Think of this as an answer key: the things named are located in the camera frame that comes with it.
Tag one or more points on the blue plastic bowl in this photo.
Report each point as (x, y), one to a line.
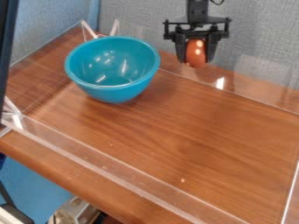
(112, 67)

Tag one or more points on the brown and white toy mushroom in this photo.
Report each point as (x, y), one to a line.
(195, 53)

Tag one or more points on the clear acrylic barrier walls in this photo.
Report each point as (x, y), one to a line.
(200, 151)

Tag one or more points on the dark stand at left edge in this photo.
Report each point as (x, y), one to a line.
(11, 215)

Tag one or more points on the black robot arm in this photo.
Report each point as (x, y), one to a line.
(196, 12)

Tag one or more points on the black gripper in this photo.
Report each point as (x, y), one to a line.
(212, 29)

